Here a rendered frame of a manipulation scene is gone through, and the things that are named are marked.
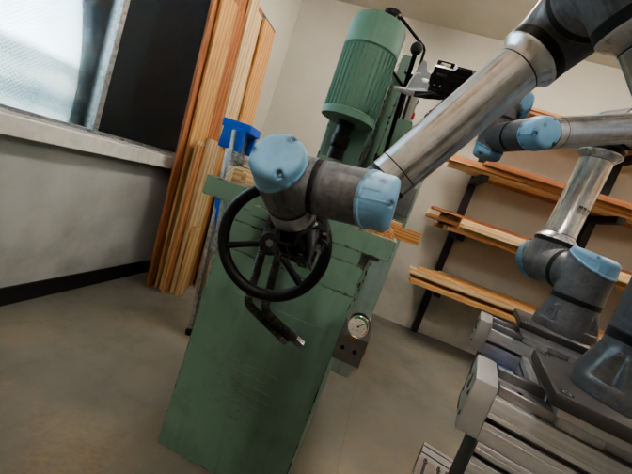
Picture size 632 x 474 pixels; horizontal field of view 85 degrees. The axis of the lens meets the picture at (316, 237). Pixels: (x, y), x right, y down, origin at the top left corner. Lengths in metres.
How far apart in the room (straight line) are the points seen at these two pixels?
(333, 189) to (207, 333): 0.83
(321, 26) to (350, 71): 2.77
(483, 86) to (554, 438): 0.51
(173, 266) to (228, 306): 1.39
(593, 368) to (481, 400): 0.16
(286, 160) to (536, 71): 0.37
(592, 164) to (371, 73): 0.69
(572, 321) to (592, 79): 3.02
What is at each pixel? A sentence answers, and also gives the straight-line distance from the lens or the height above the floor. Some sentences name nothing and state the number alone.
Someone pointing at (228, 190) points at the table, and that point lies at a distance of 1.09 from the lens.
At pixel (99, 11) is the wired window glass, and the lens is 2.16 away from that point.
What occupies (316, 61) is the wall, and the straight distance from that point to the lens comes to 3.77.
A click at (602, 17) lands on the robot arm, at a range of 0.53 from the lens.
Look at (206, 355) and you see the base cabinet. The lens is 1.20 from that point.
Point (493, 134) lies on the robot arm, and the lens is 1.03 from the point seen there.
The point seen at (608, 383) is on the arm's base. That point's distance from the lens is 0.67.
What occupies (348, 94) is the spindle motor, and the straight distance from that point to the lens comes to 1.12.
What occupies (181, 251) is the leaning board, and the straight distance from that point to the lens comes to 2.43.
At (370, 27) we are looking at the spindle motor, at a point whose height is 1.45.
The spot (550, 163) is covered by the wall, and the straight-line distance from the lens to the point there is 3.67.
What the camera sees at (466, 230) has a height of 1.04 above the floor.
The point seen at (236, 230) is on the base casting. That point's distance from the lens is 1.07.
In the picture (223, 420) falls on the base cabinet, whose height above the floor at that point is 0.19.
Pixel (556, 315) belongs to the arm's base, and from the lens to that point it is 1.13.
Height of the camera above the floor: 0.97
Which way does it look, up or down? 7 degrees down
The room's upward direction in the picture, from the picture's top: 19 degrees clockwise
